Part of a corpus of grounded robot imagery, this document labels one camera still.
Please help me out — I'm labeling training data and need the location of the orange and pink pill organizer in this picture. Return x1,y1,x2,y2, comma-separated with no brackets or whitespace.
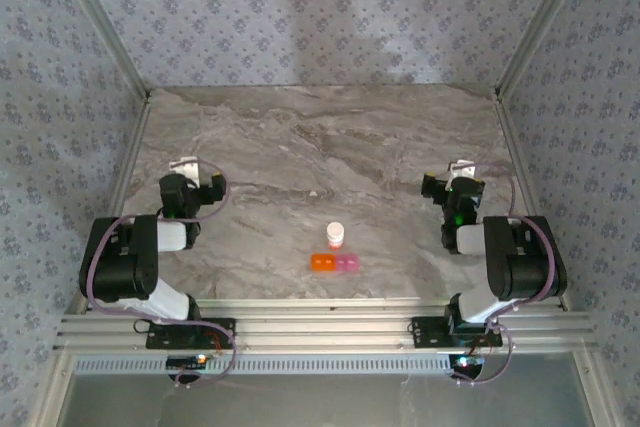
309,252,362,275

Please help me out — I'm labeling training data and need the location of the small circuit board with LED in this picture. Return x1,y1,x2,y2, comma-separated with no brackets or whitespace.
165,353,209,371
449,353,487,371

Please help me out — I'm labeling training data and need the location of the grey metal panel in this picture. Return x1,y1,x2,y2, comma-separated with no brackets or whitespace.
58,373,596,427

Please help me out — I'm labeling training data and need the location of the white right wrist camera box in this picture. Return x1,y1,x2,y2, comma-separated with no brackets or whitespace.
447,160,477,181

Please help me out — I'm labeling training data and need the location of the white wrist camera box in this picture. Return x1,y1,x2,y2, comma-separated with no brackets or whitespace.
168,156,202,189
447,160,477,181

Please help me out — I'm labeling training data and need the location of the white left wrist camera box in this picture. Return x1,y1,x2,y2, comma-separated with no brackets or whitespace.
168,156,202,189

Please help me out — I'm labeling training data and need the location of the aluminium table edge rail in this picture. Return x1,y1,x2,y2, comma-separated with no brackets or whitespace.
492,95,572,312
66,95,154,316

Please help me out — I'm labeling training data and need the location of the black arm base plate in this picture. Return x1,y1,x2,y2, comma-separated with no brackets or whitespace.
410,315,503,349
145,317,238,351

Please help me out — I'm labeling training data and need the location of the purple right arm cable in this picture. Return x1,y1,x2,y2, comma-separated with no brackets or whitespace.
449,160,559,388

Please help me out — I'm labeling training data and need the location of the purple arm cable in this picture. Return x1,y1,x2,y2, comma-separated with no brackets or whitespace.
449,160,559,388
81,159,239,392

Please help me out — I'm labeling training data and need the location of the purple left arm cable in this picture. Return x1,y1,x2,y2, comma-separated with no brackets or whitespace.
81,159,239,392

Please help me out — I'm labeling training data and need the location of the aluminium frame post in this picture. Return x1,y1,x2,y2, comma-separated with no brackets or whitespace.
493,0,597,99
48,0,152,101

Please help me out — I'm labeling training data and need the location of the aluminium mounting rail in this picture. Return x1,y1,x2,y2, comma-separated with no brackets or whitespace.
53,296,599,354

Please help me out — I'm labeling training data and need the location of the grey slotted cable duct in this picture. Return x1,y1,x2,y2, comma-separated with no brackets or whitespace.
72,353,454,376

